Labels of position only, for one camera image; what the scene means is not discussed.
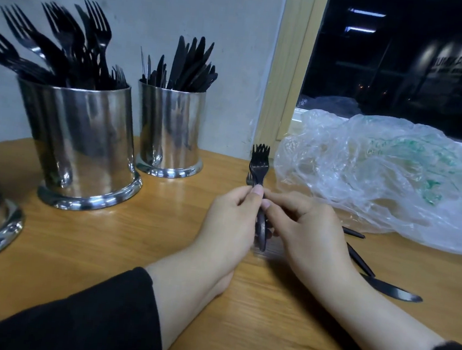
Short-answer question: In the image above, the person's left hand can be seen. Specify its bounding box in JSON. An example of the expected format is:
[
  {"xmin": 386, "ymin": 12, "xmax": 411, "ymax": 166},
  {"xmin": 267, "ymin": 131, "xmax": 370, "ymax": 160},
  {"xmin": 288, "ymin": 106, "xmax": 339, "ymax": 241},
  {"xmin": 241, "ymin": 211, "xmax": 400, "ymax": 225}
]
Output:
[{"xmin": 188, "ymin": 178, "xmax": 266, "ymax": 294}]

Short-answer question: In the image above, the person's right hand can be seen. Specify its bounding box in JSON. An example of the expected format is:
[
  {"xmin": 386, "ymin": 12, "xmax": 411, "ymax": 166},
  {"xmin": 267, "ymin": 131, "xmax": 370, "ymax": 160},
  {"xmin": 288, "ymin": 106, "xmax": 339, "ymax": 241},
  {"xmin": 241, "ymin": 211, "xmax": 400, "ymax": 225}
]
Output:
[{"xmin": 252, "ymin": 188, "xmax": 372, "ymax": 301}]

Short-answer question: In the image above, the clear plastic bag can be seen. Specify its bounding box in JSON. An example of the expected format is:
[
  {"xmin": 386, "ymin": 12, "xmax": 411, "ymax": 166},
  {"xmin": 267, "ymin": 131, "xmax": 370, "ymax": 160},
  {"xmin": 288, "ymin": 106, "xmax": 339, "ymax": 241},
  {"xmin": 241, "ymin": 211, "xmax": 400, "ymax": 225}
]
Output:
[{"xmin": 267, "ymin": 106, "xmax": 462, "ymax": 261}]

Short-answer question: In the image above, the bunch of black knives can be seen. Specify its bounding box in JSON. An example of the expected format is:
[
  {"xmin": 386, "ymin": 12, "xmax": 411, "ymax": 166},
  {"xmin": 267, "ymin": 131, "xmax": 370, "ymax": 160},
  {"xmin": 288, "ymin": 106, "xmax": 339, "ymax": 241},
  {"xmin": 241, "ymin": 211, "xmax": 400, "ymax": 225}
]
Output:
[{"xmin": 136, "ymin": 30, "xmax": 223, "ymax": 96}]

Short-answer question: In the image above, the bunch of black forks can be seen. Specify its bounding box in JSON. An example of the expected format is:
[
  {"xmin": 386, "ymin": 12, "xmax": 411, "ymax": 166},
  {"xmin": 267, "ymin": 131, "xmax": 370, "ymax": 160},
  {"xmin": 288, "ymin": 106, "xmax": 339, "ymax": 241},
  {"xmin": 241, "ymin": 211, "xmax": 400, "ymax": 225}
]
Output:
[{"xmin": 0, "ymin": 0, "xmax": 138, "ymax": 95}]

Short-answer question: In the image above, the person's right forearm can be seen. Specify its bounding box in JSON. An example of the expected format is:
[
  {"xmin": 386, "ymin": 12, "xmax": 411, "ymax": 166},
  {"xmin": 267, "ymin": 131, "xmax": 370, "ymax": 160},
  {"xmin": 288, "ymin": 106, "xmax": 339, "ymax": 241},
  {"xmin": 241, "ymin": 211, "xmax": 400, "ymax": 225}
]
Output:
[{"xmin": 316, "ymin": 267, "xmax": 462, "ymax": 350}]

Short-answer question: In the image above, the person's left forearm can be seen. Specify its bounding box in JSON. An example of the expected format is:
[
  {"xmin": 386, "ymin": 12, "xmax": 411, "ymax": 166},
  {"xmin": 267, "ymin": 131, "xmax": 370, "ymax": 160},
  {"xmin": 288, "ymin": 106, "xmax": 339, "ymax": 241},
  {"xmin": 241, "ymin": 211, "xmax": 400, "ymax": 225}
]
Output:
[{"xmin": 0, "ymin": 232, "xmax": 236, "ymax": 350}]

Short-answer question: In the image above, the dark parked car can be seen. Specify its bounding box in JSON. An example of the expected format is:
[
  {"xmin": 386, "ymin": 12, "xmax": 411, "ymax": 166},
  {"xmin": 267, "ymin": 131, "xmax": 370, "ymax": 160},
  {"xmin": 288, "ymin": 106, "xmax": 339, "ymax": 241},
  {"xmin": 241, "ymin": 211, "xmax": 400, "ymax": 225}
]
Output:
[{"xmin": 301, "ymin": 92, "xmax": 365, "ymax": 119}]

